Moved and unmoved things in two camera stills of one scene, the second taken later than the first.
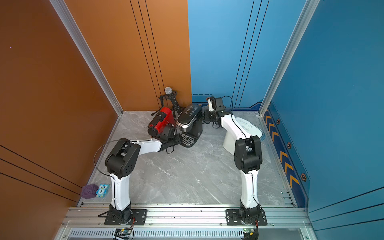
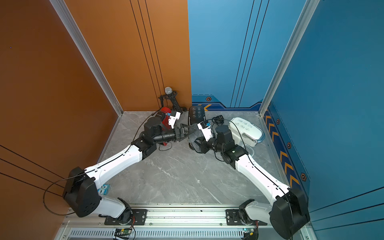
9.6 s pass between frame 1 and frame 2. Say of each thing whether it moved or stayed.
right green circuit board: stayed
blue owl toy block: stayed
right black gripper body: moved
